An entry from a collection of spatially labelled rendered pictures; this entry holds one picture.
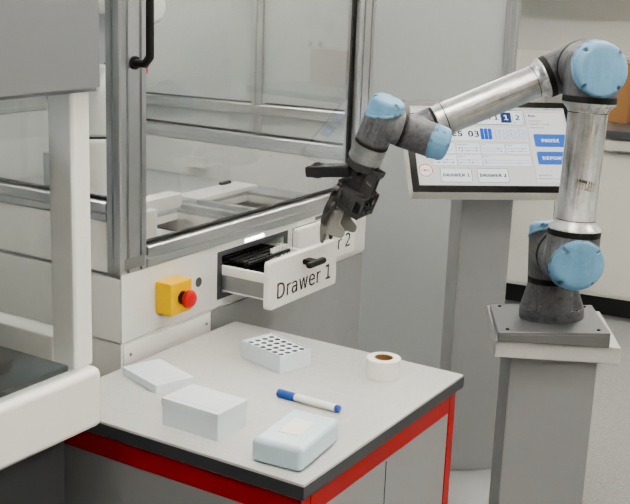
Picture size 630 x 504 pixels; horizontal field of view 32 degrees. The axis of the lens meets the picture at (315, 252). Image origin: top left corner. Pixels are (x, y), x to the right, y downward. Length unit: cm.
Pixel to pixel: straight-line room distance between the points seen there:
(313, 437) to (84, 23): 76
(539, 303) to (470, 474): 108
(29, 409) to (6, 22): 58
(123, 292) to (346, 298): 95
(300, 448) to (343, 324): 128
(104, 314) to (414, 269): 212
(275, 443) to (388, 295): 251
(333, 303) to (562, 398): 71
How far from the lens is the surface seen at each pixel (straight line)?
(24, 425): 176
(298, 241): 274
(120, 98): 217
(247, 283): 247
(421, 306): 425
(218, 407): 193
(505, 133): 329
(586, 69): 237
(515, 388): 260
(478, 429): 352
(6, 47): 161
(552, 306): 258
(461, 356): 341
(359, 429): 199
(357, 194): 238
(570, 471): 270
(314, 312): 290
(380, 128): 232
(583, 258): 243
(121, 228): 221
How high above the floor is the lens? 155
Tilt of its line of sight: 14 degrees down
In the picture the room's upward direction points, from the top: 2 degrees clockwise
